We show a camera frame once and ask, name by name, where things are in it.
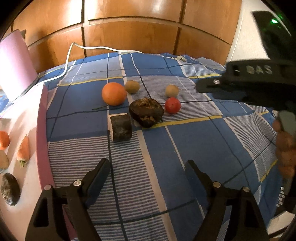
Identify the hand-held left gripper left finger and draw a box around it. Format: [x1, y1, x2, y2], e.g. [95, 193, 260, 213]
[25, 158, 112, 241]

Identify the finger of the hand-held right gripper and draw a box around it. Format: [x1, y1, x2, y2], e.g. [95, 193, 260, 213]
[203, 85, 245, 102]
[196, 76, 228, 91]

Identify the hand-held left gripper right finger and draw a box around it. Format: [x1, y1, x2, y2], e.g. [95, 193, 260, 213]
[184, 159, 270, 241]

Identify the brown kiwi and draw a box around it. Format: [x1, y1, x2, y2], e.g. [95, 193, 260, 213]
[166, 84, 179, 97]
[125, 80, 140, 94]

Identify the red tomato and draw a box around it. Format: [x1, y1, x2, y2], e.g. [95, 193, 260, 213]
[165, 97, 181, 114]

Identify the dark brown avocado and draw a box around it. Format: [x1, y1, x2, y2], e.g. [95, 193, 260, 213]
[1, 173, 21, 206]
[129, 98, 164, 128]

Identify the orange carrot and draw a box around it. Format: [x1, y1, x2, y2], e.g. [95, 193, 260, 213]
[16, 134, 30, 168]

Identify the orange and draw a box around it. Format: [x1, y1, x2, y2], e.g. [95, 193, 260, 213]
[0, 131, 10, 151]
[102, 82, 127, 106]

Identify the pink-edged white tray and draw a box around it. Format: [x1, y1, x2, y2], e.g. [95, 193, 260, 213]
[0, 82, 78, 241]

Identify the person's right hand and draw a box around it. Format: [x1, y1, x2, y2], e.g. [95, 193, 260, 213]
[272, 119, 296, 179]

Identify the blue plaid tablecloth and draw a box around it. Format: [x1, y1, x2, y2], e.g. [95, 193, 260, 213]
[0, 52, 285, 241]

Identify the pink electric kettle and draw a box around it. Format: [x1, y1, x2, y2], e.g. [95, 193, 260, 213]
[0, 30, 38, 102]

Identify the white power cord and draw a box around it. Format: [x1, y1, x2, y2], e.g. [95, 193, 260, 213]
[37, 42, 186, 84]

